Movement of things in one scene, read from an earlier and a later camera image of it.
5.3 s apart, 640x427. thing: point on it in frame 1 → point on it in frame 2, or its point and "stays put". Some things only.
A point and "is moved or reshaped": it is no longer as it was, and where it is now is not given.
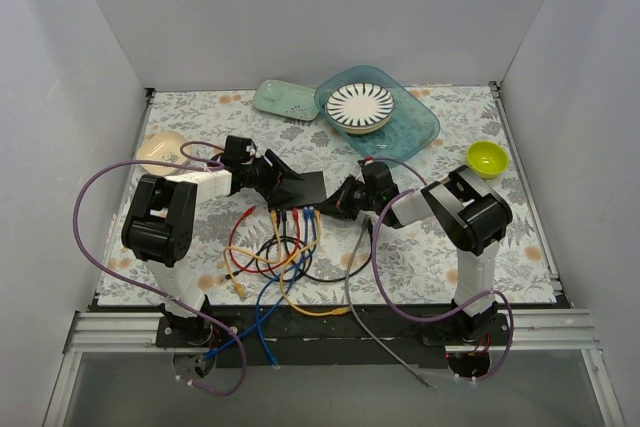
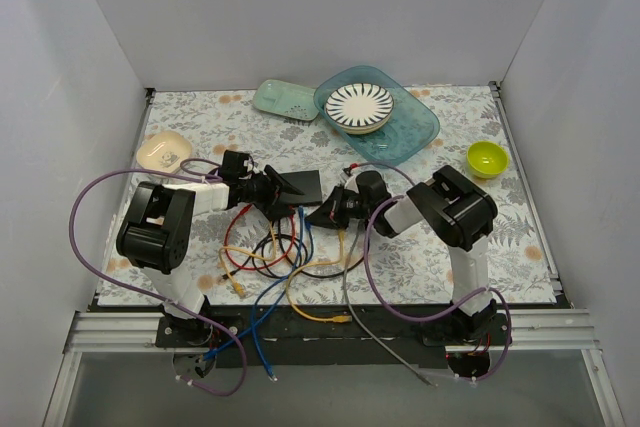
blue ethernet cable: [277, 275] → [253, 333]
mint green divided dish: [286, 98] stays put
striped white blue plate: [361, 108] stays put
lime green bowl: [487, 159] stays put
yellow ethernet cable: [302, 250] is moved or reshaped
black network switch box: [305, 192] stays put
